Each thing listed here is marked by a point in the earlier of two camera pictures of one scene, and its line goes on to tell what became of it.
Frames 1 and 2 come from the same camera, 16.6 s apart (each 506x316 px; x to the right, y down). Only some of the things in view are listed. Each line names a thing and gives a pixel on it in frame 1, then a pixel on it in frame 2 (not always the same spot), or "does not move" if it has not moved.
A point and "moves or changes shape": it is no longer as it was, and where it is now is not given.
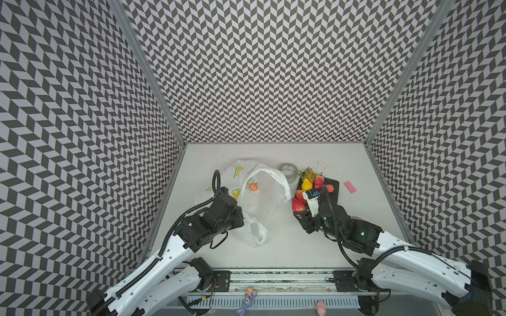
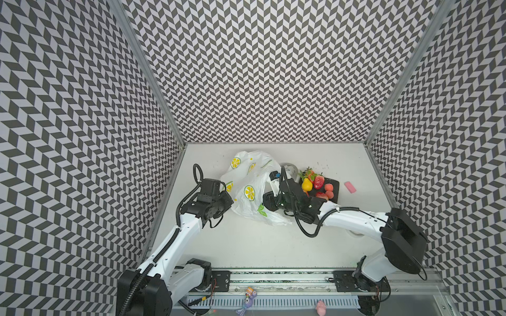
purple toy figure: x=250 y=294 does not move
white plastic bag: x=258 y=187 moves or changes shape
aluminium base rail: x=310 y=282 does not move
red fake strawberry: x=319 y=181 does not move
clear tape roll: x=290 y=172 does not move
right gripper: x=309 y=220 to x=282 y=193
